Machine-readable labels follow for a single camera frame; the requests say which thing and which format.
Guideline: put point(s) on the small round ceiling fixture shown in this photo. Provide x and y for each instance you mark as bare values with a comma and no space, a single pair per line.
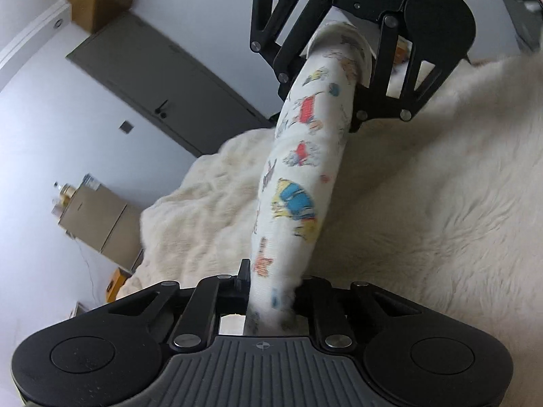
57,23

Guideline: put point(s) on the small patterned box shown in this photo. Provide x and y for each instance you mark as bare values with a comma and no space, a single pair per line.
91,181

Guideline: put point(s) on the cream fluffy blanket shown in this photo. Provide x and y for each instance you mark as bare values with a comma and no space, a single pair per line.
424,220

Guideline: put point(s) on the orange box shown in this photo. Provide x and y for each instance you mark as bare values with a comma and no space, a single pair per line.
116,284

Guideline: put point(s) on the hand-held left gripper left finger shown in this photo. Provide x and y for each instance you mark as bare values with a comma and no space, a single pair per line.
237,284

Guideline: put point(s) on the grey door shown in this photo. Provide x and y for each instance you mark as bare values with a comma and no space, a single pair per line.
169,72

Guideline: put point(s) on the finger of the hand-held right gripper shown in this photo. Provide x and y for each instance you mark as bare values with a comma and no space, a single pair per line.
282,68
375,102

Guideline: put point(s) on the white vehicle print garment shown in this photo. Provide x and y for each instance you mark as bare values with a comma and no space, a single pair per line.
292,203

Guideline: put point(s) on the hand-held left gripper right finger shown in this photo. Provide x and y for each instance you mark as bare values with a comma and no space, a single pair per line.
316,292

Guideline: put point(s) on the black wall switch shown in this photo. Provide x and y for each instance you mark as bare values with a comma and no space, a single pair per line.
126,127

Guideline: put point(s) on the beige refrigerator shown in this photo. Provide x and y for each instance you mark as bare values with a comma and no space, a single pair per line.
97,224

